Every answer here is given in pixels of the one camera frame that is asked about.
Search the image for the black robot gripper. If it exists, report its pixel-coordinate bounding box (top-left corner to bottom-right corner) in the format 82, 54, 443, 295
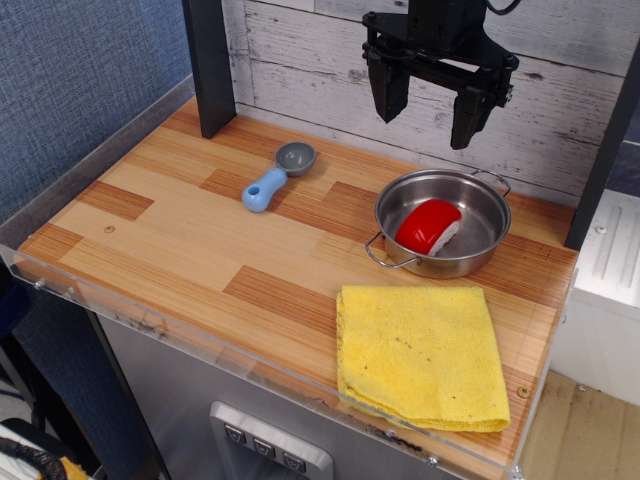
362, 1, 519, 150

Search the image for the blue and grey spoon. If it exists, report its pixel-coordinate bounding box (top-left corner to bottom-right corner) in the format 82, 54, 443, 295
241, 141, 317, 213

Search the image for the yellow cloth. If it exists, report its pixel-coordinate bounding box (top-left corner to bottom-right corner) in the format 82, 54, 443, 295
336, 286, 511, 433

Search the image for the stainless steel pot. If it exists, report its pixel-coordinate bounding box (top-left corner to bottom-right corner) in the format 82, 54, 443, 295
365, 169, 511, 279

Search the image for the red and white sushi toy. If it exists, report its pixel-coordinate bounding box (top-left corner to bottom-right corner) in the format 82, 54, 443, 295
395, 199, 462, 256

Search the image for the white appliance at right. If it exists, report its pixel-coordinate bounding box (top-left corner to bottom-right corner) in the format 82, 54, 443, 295
550, 190, 639, 405

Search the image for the clear acrylic table guard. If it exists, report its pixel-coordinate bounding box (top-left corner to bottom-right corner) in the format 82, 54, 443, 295
1, 79, 576, 479

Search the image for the stainless steel cabinet front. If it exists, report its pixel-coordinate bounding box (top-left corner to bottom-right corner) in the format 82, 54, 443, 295
99, 317, 450, 479

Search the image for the silver button panel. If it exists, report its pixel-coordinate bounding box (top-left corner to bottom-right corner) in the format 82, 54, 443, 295
209, 401, 334, 479

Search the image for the dark vertical post right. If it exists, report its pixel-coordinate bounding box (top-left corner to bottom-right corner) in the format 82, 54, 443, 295
564, 45, 639, 250

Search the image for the dark vertical post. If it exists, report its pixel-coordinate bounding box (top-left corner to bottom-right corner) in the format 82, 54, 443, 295
564, 45, 639, 250
182, 0, 236, 139

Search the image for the dark vertical post left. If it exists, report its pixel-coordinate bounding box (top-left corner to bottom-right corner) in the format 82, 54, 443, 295
182, 0, 236, 139

